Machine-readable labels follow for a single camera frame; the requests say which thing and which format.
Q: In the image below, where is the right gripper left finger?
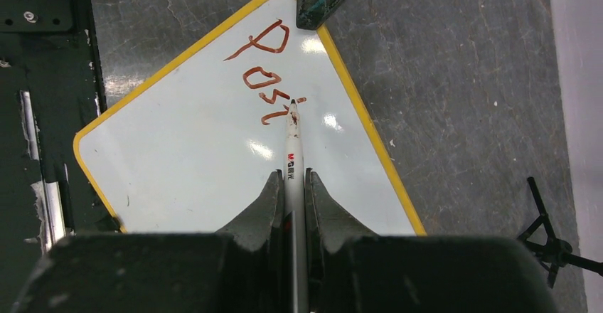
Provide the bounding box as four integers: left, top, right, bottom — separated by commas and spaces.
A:
12, 171, 285, 312

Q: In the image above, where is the yellow framed whiteboard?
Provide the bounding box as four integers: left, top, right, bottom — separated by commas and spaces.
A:
73, 0, 425, 235

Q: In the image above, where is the red whiteboard marker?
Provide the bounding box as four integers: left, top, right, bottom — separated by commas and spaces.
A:
283, 100, 310, 312

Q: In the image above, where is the black tripod stand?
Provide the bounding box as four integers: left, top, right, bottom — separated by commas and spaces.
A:
517, 176, 602, 289

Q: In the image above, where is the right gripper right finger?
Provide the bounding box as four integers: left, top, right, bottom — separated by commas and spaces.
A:
305, 169, 557, 312

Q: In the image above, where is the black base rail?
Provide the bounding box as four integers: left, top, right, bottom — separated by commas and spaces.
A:
1, 0, 116, 280

